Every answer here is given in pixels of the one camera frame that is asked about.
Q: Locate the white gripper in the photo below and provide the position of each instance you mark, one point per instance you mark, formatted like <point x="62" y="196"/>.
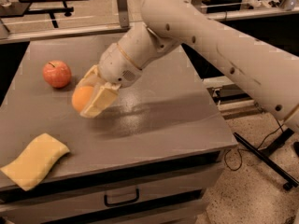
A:
<point x="118" y="66"/>

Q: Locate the red apple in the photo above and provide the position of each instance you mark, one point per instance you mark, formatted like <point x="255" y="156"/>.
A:
<point x="57" y="74"/>

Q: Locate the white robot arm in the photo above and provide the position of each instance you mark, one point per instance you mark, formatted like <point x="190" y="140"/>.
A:
<point x="268" y="75"/>

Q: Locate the grey cabinet with drawers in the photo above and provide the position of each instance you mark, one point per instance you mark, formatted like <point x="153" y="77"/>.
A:
<point x="163" y="135"/>

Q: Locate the orange fruit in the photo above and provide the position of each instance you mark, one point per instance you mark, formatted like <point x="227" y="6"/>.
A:
<point x="81" y="97"/>

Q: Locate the black drawer handle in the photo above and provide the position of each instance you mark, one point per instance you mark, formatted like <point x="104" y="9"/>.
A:
<point x="118" y="197"/>

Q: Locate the grey metal rail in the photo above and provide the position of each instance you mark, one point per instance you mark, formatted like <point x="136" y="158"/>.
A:
<point x="7" y="37"/>

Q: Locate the yellow sponge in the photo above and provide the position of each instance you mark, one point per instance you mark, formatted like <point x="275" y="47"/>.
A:
<point x="35" y="162"/>

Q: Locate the left metal upright bracket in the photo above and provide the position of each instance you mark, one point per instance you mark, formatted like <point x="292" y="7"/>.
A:
<point x="122" y="7"/>

